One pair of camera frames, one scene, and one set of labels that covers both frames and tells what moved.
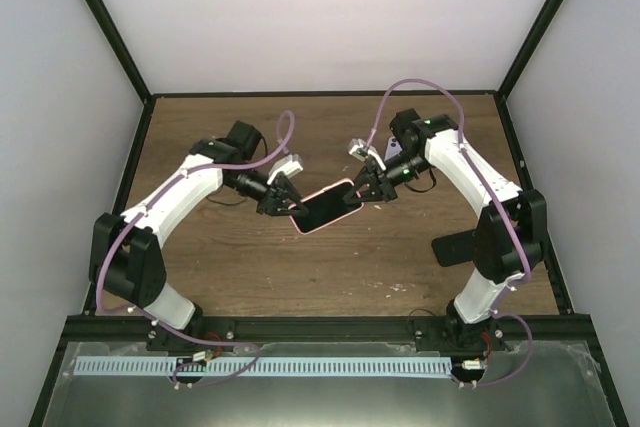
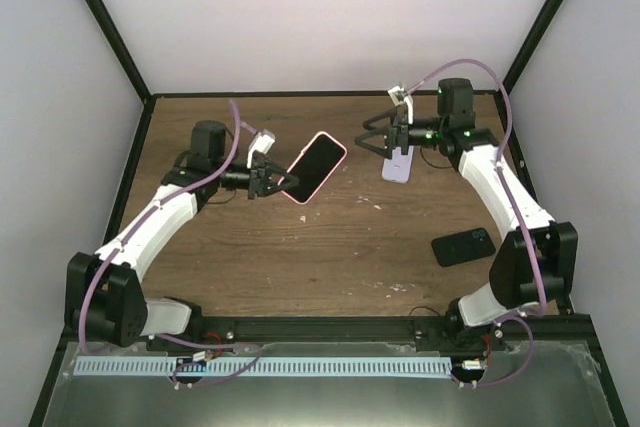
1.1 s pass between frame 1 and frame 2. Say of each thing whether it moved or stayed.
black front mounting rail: stayed
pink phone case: moved
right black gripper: moved
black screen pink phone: moved
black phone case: stayed
